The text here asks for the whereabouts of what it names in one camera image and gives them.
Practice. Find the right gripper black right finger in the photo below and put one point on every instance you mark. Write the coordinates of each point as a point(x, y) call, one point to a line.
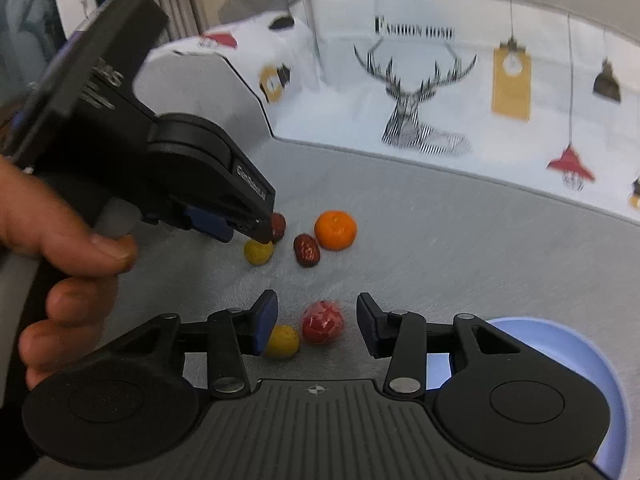
point(404, 337)

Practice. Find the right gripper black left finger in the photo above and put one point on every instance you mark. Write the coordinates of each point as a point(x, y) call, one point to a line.
point(228, 335)

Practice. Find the yellow round fruit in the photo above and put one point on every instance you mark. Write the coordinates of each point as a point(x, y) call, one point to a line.
point(283, 343)
point(257, 254)

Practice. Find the red candy fruit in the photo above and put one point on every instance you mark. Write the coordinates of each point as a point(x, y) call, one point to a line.
point(322, 322)

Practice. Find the dark red jujube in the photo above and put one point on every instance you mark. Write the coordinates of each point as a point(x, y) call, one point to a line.
point(306, 250)
point(278, 227)

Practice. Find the orange tangerine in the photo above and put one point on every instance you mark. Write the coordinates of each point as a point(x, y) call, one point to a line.
point(335, 230)

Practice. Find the light blue plate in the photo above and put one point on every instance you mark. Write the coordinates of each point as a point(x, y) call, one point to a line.
point(519, 398)

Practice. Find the grey printed sofa cover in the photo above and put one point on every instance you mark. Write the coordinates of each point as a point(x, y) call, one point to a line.
point(485, 147)

